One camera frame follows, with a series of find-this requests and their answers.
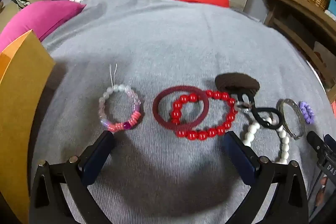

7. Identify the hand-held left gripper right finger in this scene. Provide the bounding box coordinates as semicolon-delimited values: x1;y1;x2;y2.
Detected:
221;131;310;224

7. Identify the maroon hair tie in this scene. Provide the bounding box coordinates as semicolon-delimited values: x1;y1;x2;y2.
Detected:
152;85;210;131

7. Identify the white bead bracelet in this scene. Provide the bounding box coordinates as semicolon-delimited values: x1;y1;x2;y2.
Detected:
243;115;290;165

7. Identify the pink cushion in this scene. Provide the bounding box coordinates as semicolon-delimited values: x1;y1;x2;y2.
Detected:
0;0;87;52

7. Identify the red bead bracelet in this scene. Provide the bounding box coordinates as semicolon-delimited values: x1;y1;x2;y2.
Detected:
170;90;238;141

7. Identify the orange cardboard box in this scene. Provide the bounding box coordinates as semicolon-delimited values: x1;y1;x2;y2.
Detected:
0;29;56;224

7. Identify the grey blanket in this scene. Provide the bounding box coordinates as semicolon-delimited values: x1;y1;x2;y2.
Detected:
29;0;336;224

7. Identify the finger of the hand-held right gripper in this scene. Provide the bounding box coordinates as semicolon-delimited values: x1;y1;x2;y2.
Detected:
307;131;328;159

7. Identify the purple bead ring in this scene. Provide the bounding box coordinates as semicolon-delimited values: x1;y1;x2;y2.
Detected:
299;101;315;125

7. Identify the silver bangle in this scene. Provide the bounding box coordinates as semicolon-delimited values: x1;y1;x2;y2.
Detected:
278;98;306;140

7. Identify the brown hair scrunchie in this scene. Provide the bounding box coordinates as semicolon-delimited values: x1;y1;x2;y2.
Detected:
215;72;260;96

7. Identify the pastel bead bracelet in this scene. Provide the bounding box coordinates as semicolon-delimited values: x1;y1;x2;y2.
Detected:
98;63;143;132

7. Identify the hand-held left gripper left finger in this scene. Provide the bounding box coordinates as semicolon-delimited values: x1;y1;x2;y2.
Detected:
29;130;115;224

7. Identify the person's right hand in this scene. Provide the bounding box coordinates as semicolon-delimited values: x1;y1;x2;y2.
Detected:
315;176;328;207

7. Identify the small silver ring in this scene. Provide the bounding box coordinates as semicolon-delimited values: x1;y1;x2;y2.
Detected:
234;101;253;112

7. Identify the wooden shelf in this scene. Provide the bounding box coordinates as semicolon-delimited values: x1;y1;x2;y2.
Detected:
256;0;336;104

